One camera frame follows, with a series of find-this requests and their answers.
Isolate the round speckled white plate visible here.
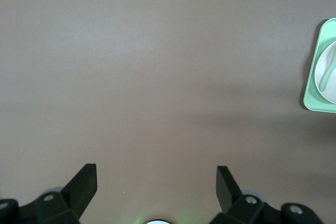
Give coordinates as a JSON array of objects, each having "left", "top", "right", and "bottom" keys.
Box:
[{"left": 314, "top": 40, "right": 336, "bottom": 104}]

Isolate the mint green plastic spoon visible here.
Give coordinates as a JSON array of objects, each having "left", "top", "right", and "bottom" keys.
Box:
[{"left": 318, "top": 50, "right": 336, "bottom": 91}]

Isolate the mint green rectangular tray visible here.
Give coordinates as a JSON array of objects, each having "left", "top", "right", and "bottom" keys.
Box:
[{"left": 302, "top": 17, "right": 336, "bottom": 114}]

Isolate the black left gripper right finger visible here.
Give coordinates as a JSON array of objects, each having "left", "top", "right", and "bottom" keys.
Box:
[{"left": 209, "top": 166, "right": 283, "bottom": 224}]

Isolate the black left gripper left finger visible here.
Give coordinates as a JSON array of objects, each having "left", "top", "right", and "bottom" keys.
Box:
[{"left": 19, "top": 163, "right": 98, "bottom": 224}]

